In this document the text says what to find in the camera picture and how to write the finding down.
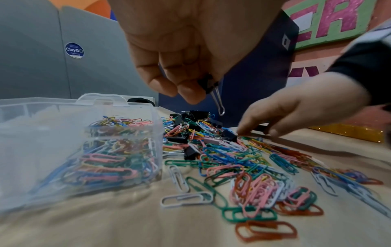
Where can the orange wall decoration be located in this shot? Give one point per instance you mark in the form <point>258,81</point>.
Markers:
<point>97,6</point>

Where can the pile of black binder clips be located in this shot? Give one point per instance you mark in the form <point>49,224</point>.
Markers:
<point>195,115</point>

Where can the round blue sticker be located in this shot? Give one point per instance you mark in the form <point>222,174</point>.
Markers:
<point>74,50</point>

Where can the green sign with pink letters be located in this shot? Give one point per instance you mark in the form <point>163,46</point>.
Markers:
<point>333,21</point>

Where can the pile of colourful paper clips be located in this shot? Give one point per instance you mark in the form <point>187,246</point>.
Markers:
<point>259,188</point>

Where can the black pouch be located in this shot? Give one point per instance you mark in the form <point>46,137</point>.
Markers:
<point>140,101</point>

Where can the heap of boxed paper clips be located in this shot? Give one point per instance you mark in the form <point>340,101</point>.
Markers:
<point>107,159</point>

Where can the grey partition panel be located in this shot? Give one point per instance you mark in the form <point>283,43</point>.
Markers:
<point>33,53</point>

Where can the dark blue board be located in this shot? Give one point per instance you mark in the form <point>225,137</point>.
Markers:
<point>259,82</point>

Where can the person's right forearm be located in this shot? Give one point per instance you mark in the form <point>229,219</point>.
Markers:
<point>366,60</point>

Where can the black binder clip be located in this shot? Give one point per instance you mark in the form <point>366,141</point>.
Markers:
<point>209,83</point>

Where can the person's right hand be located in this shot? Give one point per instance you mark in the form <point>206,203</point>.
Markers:
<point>311,101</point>

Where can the gold glitter strip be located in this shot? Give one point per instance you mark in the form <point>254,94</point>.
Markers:
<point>351,131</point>

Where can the person's left hand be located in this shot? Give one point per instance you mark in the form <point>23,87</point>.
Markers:
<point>183,31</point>

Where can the clear plastic container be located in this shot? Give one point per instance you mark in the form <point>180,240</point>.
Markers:
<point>36,144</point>

